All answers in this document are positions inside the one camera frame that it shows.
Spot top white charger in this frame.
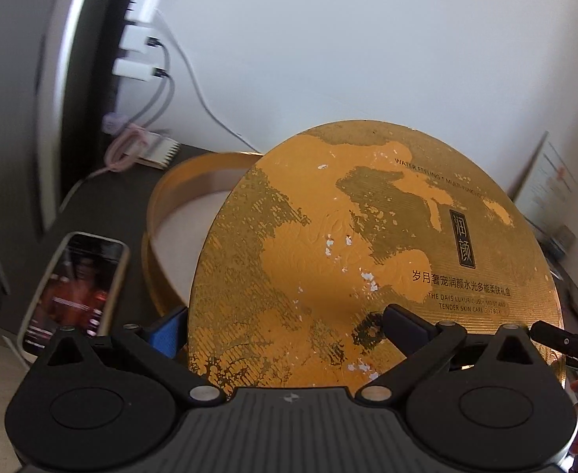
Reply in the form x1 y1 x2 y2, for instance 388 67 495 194
124 0 160 24

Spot framed certificate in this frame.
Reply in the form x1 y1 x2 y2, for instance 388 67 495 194
513 131 577 240

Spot lower white charger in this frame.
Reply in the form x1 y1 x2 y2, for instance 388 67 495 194
113 58 168 81

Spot black power strip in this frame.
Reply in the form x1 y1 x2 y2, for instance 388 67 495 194
99 0 132 121

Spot white charger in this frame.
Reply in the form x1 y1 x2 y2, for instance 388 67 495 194
119 24 161 54
124 0 160 24
113 58 168 81

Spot pink coiled cable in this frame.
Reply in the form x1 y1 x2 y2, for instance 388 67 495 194
84 125 151 181

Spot gold round box base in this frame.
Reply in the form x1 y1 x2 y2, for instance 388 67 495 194
141 152 260 316

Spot small spiral notebook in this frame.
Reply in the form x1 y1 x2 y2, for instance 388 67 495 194
136 132 181 170

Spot black charger cable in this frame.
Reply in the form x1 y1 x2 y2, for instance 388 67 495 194
140 70 176 129
130 38 173 129

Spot smartphone with lit screen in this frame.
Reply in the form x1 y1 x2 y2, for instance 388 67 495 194
17 232 130 363

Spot middle white charger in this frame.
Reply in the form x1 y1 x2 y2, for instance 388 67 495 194
119 24 161 54

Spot silver curved monitor back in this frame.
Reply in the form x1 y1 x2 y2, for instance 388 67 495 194
0 0 86 292

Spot purple small charger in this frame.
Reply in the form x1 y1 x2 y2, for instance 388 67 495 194
102 112 128 137

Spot gold round box lid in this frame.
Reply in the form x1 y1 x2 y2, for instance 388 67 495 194
188 120 563 392

